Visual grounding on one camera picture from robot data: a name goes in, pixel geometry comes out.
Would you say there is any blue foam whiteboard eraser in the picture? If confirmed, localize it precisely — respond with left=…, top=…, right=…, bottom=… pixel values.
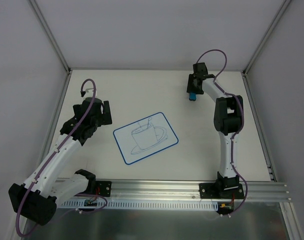
left=188, top=92, right=197, bottom=102

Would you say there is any blue-framed small whiteboard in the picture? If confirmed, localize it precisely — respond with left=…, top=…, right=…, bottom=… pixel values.
left=113, top=112, right=179, bottom=166

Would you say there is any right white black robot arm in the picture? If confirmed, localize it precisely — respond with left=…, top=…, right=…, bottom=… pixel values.
left=186, top=62, right=244, bottom=199

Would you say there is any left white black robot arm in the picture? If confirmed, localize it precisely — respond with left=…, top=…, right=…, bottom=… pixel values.
left=8, top=97, right=112, bottom=226

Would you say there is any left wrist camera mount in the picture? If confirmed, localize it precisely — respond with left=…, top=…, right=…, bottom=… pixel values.
left=81, top=87, right=97, bottom=99

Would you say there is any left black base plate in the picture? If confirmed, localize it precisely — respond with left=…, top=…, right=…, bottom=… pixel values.
left=92, top=180, right=112, bottom=198

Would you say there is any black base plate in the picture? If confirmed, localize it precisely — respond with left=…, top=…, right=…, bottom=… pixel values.
left=198, top=182, right=245, bottom=200
left=92, top=180, right=112, bottom=198

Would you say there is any aluminium extrusion rail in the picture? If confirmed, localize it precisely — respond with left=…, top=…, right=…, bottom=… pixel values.
left=20, top=176, right=292, bottom=203

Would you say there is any white slotted cable duct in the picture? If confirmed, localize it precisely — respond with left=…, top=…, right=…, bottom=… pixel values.
left=60, top=198, right=219, bottom=212

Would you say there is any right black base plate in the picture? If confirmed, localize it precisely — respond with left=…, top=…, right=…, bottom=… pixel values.
left=198, top=182, right=245, bottom=200

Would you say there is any left aluminium frame post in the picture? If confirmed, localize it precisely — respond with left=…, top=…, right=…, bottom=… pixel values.
left=27, top=0, right=71, bottom=74

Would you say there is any aluminium frame post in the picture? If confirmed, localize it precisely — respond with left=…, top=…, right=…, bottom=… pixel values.
left=27, top=0, right=71, bottom=74
left=242, top=0, right=293, bottom=77

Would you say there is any right aluminium frame post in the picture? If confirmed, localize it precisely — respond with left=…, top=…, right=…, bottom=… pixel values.
left=242, top=0, right=293, bottom=77

